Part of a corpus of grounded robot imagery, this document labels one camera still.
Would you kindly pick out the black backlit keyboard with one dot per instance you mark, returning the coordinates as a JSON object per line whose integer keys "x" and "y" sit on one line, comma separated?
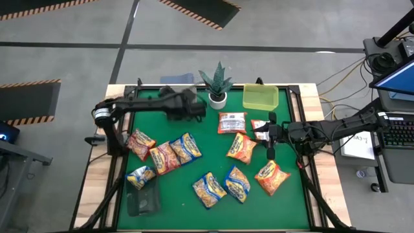
{"x": 399, "y": 131}

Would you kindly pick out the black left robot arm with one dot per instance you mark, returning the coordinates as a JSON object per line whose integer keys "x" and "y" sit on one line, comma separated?
{"x": 139, "y": 104}

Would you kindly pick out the grey keyboard tray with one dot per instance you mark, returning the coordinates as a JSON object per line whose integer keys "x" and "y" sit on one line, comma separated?
{"x": 402, "y": 168}

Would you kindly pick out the black stand leg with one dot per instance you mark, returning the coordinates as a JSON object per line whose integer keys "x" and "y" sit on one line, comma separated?
{"x": 375, "y": 104}

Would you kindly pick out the artificial plant in white pot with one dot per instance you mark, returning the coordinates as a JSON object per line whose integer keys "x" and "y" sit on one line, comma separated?
{"x": 217, "y": 101}

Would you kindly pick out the white labelled box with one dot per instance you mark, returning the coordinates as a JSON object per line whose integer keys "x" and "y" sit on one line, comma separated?
{"x": 357, "y": 147}

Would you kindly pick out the grey plastic bin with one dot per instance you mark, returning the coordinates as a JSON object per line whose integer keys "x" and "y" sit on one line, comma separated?
{"x": 193, "y": 91}

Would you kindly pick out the red Maruchan ramen pack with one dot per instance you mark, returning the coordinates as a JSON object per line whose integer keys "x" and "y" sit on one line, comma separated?
{"x": 141, "y": 144}
{"x": 164, "y": 158}

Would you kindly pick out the yellow-green plastic bin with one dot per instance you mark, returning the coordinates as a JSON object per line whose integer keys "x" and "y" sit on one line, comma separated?
{"x": 260, "y": 97}

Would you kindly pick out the black camera pole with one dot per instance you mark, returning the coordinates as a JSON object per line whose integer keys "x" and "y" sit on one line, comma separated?
{"x": 396, "y": 29}

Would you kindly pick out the black device with blue light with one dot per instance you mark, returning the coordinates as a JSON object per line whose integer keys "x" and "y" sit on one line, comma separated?
{"x": 9, "y": 132}

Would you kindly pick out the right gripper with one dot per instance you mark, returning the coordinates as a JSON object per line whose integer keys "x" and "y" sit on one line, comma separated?
{"x": 281, "y": 132}

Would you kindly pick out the black caster wheel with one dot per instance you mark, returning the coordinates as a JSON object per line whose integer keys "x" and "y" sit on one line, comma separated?
{"x": 375, "y": 187}

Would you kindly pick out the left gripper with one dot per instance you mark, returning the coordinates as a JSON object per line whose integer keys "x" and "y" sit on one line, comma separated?
{"x": 181, "y": 105}

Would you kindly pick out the grey metal desk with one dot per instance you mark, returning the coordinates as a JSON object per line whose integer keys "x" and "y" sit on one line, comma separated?
{"x": 32, "y": 157}

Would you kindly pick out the white-red snack packet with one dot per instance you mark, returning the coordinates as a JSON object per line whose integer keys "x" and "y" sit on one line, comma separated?
{"x": 256, "y": 123}

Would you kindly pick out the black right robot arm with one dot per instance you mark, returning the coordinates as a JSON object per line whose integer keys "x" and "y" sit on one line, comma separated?
{"x": 339, "y": 126}

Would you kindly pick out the dark translucent plastic bin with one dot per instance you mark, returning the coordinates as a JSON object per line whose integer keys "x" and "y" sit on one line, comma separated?
{"x": 144, "y": 202}

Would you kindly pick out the monitor with blue screen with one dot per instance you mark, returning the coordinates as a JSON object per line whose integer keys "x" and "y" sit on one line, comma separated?
{"x": 398, "y": 81}

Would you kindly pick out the green felt table mat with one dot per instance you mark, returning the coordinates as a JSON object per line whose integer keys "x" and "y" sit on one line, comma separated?
{"x": 181, "y": 213}

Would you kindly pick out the small white floor object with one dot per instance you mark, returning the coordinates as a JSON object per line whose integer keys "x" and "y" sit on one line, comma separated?
{"x": 361, "y": 173}

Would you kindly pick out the blue Maruchan ramen pack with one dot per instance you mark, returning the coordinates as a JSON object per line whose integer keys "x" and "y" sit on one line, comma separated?
{"x": 187, "y": 148}
{"x": 209, "y": 189}
{"x": 140, "y": 177}
{"x": 237, "y": 184}

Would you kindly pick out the black aluminium table frame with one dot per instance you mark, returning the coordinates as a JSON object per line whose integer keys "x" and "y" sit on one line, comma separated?
{"x": 295, "y": 90}

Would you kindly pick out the grey equipment box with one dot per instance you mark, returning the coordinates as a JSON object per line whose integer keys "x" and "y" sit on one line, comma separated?
{"x": 372, "y": 45}

